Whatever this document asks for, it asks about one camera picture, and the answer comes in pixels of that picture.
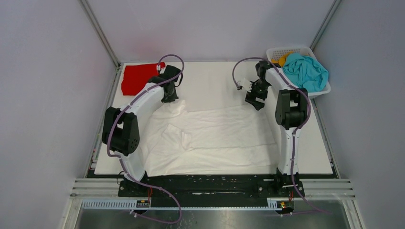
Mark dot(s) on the white t shirt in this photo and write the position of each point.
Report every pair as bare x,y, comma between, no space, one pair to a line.
232,140

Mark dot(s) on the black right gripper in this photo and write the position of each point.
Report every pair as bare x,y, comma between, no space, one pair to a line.
250,97

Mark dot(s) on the white plastic laundry basket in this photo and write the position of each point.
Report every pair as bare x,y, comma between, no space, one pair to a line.
277,75

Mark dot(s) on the aluminium frame rail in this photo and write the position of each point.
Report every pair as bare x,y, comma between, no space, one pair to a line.
105,193

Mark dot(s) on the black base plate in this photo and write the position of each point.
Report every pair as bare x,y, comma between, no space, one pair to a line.
257,185

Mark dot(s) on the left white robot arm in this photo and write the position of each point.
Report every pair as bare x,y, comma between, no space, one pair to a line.
123,126

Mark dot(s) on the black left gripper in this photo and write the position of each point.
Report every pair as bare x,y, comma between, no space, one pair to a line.
170,98

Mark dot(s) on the yellow t shirt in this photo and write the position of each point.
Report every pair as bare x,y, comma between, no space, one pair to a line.
281,61

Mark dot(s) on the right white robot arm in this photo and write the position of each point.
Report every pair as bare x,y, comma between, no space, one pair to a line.
291,114

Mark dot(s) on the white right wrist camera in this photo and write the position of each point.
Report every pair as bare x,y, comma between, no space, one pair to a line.
244,84

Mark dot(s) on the teal t shirt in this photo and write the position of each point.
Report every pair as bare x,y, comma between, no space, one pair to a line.
305,72

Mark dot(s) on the folded red t shirt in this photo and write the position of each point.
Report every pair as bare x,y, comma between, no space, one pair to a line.
135,78

